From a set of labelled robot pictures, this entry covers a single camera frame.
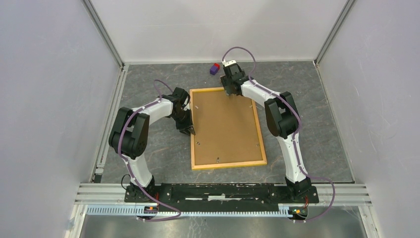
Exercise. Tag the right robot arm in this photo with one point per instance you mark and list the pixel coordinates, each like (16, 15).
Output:
(282, 121)

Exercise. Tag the brown cardboard backing board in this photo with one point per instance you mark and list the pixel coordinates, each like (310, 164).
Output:
(226, 128)

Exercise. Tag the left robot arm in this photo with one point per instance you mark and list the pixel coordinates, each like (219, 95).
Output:
(130, 131)

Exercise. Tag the purple and red block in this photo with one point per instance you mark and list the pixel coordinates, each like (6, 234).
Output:
(214, 69)

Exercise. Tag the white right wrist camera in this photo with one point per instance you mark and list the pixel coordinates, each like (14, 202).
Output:
(228, 63)

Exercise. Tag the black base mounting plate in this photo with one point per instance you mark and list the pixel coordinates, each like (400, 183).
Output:
(227, 197)

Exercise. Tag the aluminium rail frame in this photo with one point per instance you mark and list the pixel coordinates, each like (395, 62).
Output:
(344, 210)

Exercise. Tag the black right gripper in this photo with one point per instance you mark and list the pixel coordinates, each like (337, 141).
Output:
(226, 84)

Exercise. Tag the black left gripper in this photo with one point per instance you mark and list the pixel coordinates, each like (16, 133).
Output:
(186, 128)

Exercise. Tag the yellow wooden picture frame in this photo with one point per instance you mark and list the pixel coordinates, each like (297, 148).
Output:
(229, 164)

